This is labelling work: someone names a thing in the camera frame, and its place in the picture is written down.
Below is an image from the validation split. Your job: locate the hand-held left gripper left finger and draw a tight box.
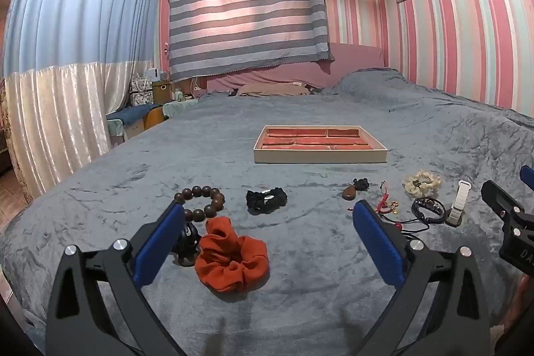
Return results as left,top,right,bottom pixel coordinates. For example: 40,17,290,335
44,201,188,356

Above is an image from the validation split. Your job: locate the white watch band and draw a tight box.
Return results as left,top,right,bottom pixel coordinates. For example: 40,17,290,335
444,180,471,227

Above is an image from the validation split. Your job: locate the beige pillow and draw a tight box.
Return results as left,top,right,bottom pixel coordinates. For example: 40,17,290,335
236,82,311,97

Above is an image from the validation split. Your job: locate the blue folded cloth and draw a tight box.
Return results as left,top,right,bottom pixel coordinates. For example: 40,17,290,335
106,105,153,127

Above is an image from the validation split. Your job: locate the beige tray with red lining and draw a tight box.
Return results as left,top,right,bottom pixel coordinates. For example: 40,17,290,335
253,125,389,164

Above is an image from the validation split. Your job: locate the brown cardboard box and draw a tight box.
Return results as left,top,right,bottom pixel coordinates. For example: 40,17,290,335
151,80,173,104

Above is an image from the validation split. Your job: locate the black cord bracelet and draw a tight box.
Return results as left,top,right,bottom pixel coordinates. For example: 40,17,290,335
411,195,446,222

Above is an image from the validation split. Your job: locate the brown pendant with black knot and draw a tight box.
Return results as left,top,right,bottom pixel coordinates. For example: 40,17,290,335
341,177,370,201

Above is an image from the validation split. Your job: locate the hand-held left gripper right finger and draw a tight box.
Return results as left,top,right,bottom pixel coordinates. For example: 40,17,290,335
351,200,491,356

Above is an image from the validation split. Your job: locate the orange scrunchie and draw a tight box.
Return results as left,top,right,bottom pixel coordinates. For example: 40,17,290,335
194,216,269,294

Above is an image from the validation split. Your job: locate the pink bed cover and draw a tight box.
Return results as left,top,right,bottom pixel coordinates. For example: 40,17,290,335
206,42,386,94

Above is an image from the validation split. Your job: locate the person's right hand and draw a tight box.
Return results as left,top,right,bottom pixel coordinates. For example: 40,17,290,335
492,269,534,342

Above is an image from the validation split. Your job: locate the grey striped hanging cloth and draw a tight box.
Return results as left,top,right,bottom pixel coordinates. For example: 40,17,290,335
165,0,335,82

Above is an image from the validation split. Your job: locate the brown wooden bead bracelet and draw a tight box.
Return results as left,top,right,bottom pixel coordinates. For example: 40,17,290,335
174,185,226,222

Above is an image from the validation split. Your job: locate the wooden chair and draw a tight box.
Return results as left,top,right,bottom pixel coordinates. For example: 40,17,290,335
143,106,164,130

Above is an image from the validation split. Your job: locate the red string bracelet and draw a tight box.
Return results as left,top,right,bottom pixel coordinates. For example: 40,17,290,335
375,181,402,215

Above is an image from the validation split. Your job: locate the black hair clip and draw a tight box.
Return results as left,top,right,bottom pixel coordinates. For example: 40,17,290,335
173,220,201,268

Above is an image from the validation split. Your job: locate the black cord with red bead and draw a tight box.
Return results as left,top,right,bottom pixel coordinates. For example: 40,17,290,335
347,207,431,234

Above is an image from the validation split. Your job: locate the white satin curtain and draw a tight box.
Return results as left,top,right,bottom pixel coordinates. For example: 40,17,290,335
4,60,153,198

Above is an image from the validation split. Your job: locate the blue curtain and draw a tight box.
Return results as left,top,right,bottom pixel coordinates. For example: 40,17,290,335
2,0,168,78

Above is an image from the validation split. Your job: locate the cream scrunchie with black label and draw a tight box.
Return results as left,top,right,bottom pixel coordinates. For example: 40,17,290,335
402,169,442,199

